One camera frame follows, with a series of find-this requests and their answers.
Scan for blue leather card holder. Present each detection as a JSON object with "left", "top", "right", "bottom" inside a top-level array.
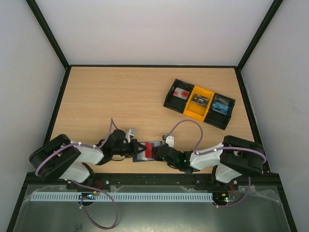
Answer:
[{"left": 132, "top": 141, "right": 163, "bottom": 162}]

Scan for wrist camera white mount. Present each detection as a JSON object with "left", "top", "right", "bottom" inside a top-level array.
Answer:
[
  {"left": 126, "top": 129, "right": 136, "bottom": 143},
  {"left": 163, "top": 135, "right": 174, "bottom": 147}
]

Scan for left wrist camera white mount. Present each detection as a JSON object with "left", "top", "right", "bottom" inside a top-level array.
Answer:
[{"left": 126, "top": 129, "right": 136, "bottom": 143}]

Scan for blue cards stack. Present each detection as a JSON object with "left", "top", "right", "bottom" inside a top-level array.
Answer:
[{"left": 211, "top": 101, "right": 230, "bottom": 115}]

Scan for black right card bin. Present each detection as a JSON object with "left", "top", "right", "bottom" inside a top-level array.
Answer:
[{"left": 204, "top": 93, "right": 235, "bottom": 130}]

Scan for red white cards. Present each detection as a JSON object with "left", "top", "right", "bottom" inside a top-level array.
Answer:
[{"left": 173, "top": 87, "right": 190, "bottom": 101}]

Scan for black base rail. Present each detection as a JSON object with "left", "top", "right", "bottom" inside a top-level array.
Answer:
[{"left": 26, "top": 173, "right": 281, "bottom": 191}]

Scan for metal sheet front panel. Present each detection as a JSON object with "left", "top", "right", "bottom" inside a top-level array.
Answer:
[{"left": 14, "top": 186, "right": 290, "bottom": 232}]

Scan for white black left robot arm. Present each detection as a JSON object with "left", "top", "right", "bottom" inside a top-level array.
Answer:
[{"left": 29, "top": 129, "right": 147, "bottom": 183}]

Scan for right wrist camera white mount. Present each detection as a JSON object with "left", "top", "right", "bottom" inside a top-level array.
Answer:
[{"left": 163, "top": 135, "right": 174, "bottom": 147}]

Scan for black cards stack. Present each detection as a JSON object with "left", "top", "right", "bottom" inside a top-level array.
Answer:
[{"left": 192, "top": 94, "right": 210, "bottom": 108}]

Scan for yellow middle card bin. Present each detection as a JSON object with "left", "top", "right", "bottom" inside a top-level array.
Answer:
[{"left": 183, "top": 86, "right": 215, "bottom": 121}]

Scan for light blue slotted cable duct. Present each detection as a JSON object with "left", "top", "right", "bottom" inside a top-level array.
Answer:
[{"left": 30, "top": 192, "right": 213, "bottom": 203}]

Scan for black card bin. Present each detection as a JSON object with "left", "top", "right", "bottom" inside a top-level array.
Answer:
[
  {"left": 204, "top": 93, "right": 235, "bottom": 130},
  {"left": 163, "top": 79, "right": 195, "bottom": 114}
]

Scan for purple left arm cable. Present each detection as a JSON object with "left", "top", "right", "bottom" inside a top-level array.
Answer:
[{"left": 35, "top": 117, "right": 119, "bottom": 177}]

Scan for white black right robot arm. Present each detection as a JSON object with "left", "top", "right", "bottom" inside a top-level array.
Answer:
[{"left": 152, "top": 135, "right": 267, "bottom": 189}]

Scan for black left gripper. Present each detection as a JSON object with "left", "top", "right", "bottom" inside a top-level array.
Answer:
[{"left": 112, "top": 139, "right": 147, "bottom": 158}]

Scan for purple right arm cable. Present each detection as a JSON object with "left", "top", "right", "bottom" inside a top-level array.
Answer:
[{"left": 166, "top": 119, "right": 267, "bottom": 208}]

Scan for black left card bin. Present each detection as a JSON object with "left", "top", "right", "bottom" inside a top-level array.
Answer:
[{"left": 163, "top": 79, "right": 195, "bottom": 114}]

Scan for black cage frame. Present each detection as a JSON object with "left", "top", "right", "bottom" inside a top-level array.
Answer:
[{"left": 6, "top": 0, "right": 297, "bottom": 232}]

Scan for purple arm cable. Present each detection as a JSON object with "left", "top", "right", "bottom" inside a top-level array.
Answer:
[
  {"left": 166, "top": 119, "right": 267, "bottom": 208},
  {"left": 35, "top": 117, "right": 119, "bottom": 177}
]

